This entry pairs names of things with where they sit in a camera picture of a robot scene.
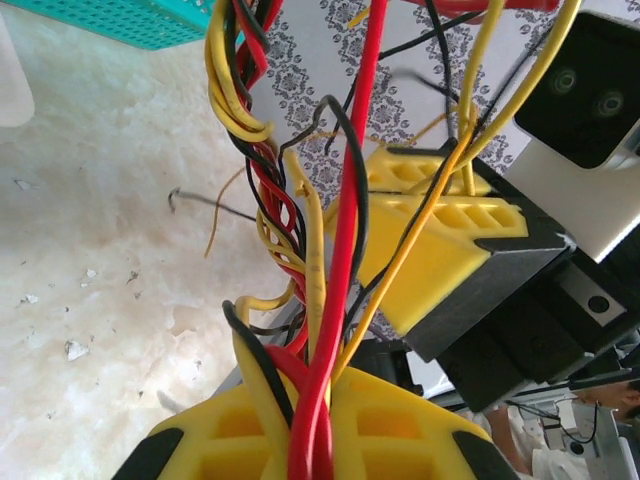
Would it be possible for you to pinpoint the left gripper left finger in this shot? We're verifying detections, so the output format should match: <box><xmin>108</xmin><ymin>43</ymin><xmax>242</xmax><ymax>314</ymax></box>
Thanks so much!
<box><xmin>110</xmin><ymin>372</ymin><xmax>301</xmax><ymax>480</ymax></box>

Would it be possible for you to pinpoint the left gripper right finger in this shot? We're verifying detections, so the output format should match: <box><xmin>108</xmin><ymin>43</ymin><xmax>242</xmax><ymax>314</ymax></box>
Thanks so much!
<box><xmin>327</xmin><ymin>367</ymin><xmax>521</xmax><ymax>480</ymax></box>

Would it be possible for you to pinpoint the thin orange cable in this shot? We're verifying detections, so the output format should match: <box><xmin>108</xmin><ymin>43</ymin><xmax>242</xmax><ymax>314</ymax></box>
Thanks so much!
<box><xmin>329</xmin><ymin>107</ymin><xmax>479</xmax><ymax>381</ymax></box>

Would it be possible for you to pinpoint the red cable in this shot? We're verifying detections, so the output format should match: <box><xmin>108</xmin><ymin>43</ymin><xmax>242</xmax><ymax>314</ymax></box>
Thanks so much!
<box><xmin>399</xmin><ymin>0</ymin><xmax>559</xmax><ymax>14</ymax></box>
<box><xmin>232</xmin><ymin>0</ymin><xmax>311</xmax><ymax>371</ymax></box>
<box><xmin>287</xmin><ymin>0</ymin><xmax>391</xmax><ymax>480</ymax></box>

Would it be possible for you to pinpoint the yellow cable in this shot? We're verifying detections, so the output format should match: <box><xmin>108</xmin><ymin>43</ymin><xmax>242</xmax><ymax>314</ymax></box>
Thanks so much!
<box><xmin>205</xmin><ymin>0</ymin><xmax>277</xmax><ymax>146</ymax></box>
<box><xmin>457</xmin><ymin>0</ymin><xmax>584</xmax><ymax>196</ymax></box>
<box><xmin>232</xmin><ymin>148</ymin><xmax>329</xmax><ymax>480</ymax></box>

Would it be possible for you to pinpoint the thin black cable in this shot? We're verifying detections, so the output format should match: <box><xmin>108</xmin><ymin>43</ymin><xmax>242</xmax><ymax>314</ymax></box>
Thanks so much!
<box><xmin>344</xmin><ymin>9</ymin><xmax>551</xmax><ymax>151</ymax></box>
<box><xmin>167</xmin><ymin>187</ymin><xmax>259</xmax><ymax>224</ymax></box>

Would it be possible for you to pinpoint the teal plastic basket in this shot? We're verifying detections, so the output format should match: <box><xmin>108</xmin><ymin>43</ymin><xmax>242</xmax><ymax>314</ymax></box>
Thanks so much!
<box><xmin>14</xmin><ymin>0</ymin><xmax>246</xmax><ymax>52</ymax></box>

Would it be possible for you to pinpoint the large white plastic basket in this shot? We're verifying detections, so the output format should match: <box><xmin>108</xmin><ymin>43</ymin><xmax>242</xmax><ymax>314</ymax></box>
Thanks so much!
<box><xmin>0</xmin><ymin>9</ymin><xmax>36</xmax><ymax>129</ymax></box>

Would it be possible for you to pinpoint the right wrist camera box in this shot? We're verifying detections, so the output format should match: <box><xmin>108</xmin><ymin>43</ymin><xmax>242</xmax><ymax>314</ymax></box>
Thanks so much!
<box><xmin>509</xmin><ymin>9</ymin><xmax>640</xmax><ymax>264</ymax></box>

